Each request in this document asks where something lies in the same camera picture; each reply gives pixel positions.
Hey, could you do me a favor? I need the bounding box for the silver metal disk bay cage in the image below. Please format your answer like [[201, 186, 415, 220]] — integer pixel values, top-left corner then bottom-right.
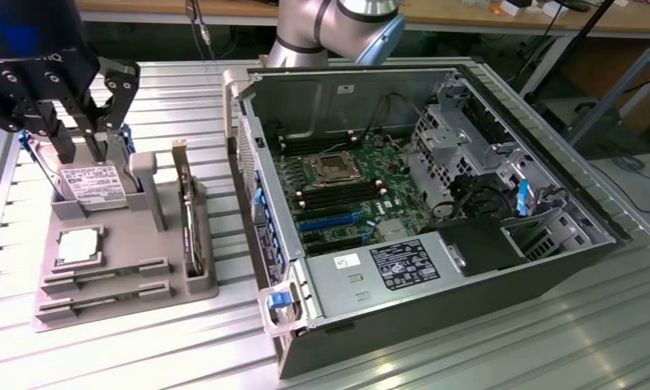
[[409, 76, 526, 192]]

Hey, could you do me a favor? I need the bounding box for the black plastic air shroud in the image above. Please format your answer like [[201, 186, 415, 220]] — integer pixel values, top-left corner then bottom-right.
[[418, 214, 527, 278]]

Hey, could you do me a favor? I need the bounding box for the silver chipset heatsink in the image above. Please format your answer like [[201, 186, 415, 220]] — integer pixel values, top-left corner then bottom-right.
[[377, 221, 414, 245]]

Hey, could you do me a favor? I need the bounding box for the black wire bundle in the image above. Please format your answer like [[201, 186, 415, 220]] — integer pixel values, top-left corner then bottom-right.
[[430, 180, 521, 223]]

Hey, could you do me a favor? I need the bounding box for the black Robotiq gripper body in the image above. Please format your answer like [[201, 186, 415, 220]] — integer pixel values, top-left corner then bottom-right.
[[0, 0, 101, 107]]

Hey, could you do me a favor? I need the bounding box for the silver CPU chip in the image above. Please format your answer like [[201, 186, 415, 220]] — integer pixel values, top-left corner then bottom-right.
[[52, 229, 108, 270]]

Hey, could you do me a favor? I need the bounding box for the blue case latch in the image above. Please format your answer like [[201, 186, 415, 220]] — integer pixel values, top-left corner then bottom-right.
[[265, 292, 294, 310]]

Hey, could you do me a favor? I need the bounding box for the blue expansion slot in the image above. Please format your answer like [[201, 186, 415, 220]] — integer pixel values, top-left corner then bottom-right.
[[295, 210, 359, 233]]

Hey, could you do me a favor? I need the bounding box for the aluminium profile frame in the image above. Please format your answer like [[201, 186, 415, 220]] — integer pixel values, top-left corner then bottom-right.
[[566, 47, 650, 152]]

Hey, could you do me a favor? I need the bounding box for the hard disk in blue caddy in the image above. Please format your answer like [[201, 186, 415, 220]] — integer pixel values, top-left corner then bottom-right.
[[16, 123, 145, 209]]

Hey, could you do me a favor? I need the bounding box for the CPU socket with metal frame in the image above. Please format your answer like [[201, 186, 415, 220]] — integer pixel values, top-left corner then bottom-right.
[[301, 151, 359, 189]]

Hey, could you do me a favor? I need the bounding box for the black floor cable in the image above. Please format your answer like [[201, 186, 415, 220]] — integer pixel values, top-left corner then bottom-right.
[[609, 152, 650, 215]]

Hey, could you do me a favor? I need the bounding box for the open black PC case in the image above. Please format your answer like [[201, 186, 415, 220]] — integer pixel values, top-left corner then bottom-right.
[[221, 64, 633, 380]]

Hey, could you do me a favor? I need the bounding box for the green motherboard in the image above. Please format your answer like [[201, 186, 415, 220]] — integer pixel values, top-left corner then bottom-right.
[[274, 136, 439, 257]]

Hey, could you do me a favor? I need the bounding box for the hanging grey cable with plug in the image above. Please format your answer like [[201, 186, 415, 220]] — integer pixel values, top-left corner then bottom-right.
[[185, 0, 217, 62]]

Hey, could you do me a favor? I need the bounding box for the blue flat wire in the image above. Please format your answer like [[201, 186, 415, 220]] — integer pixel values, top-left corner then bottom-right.
[[515, 177, 537, 217]]

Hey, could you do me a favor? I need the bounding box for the black expansion slot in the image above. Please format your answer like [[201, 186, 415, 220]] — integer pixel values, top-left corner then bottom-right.
[[301, 234, 370, 256]]

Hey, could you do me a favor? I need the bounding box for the grey parts rack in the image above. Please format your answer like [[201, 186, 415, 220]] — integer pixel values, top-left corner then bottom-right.
[[30, 140, 221, 333]]

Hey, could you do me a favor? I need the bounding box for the grey power supply unit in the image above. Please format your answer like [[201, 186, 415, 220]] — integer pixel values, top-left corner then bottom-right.
[[301, 232, 470, 320]]

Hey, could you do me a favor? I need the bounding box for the black RAM slot bank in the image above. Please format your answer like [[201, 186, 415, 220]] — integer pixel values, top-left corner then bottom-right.
[[295, 178, 389, 211], [277, 131, 357, 158]]

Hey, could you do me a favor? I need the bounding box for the green RAM stick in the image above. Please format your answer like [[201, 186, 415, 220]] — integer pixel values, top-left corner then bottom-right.
[[70, 264, 142, 282]]

